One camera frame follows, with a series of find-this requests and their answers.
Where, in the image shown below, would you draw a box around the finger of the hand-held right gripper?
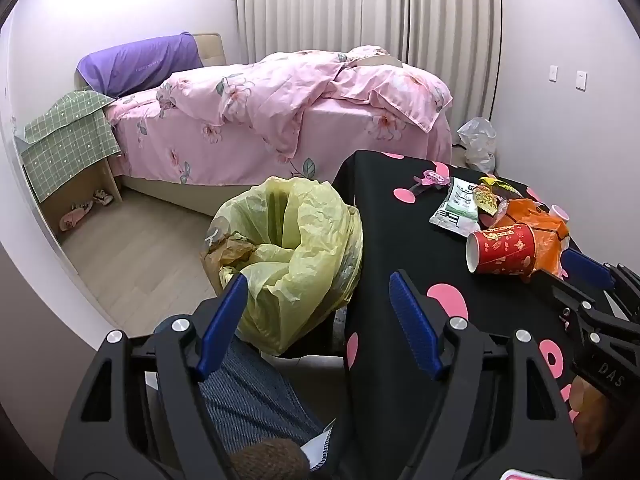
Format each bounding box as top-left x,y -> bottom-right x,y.
560,248 -> 640,322
530,270 -> 598,317

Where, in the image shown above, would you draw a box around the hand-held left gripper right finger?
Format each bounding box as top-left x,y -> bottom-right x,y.
389,269 -> 584,480

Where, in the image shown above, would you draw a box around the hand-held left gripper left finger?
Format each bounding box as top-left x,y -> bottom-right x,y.
54,272 -> 251,480

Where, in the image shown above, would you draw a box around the orange plastic bag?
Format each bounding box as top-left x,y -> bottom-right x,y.
492,198 -> 571,277

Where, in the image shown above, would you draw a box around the red paper cup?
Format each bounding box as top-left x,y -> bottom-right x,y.
466,223 -> 537,276

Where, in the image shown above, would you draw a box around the yellow plastic trash bag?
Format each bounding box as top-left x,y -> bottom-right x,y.
200,176 -> 365,356

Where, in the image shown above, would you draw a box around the yellow red snack wrapper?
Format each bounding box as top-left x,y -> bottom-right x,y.
472,176 -> 522,217

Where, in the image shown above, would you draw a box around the green white snack packet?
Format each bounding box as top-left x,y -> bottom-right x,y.
429,176 -> 482,236

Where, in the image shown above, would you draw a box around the person's right hand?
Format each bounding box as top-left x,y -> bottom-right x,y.
571,376 -> 612,438

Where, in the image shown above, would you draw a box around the brown paper bag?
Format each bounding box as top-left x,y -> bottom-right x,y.
206,236 -> 257,267

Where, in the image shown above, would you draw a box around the person's leg in jeans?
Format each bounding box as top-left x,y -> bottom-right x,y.
157,335 -> 327,467

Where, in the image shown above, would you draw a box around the black pink-print tablecloth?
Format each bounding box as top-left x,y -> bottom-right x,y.
332,149 -> 603,480

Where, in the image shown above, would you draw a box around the white cloth piece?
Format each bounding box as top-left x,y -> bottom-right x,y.
299,421 -> 337,472

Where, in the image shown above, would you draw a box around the white plastic bag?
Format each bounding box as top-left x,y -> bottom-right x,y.
456,117 -> 498,174

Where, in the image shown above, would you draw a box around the bed with pink sheet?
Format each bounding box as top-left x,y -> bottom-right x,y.
74,32 -> 454,217

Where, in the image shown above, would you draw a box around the pink floral duvet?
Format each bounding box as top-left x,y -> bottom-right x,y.
157,46 -> 454,161

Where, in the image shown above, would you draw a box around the beige pillow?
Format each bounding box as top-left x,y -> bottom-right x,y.
350,52 -> 404,69

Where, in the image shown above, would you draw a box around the purple pillow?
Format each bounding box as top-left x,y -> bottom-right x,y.
77,32 -> 204,99

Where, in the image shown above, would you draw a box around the white pleated curtain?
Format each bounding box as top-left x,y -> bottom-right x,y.
234,0 -> 504,127

